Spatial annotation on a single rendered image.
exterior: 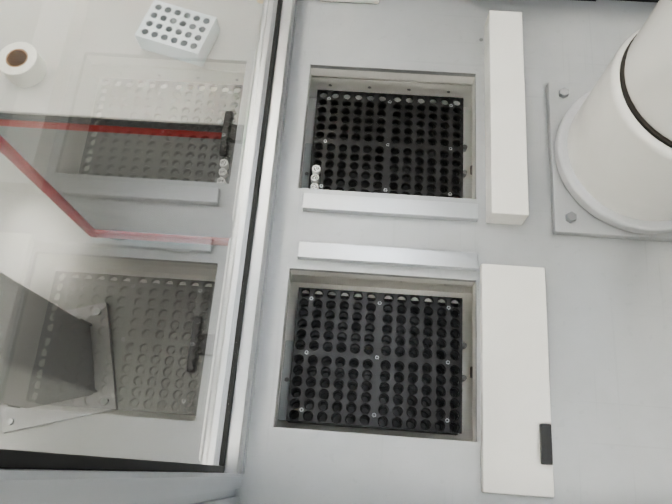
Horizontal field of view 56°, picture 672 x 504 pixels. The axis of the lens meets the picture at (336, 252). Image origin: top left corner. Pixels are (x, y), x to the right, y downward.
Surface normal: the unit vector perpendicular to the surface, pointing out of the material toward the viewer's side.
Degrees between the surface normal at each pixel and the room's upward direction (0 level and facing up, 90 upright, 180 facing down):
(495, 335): 0
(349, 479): 0
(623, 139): 90
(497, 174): 0
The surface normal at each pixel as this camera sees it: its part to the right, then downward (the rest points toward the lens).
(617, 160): -0.79, 0.58
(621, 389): 0.00, -0.33
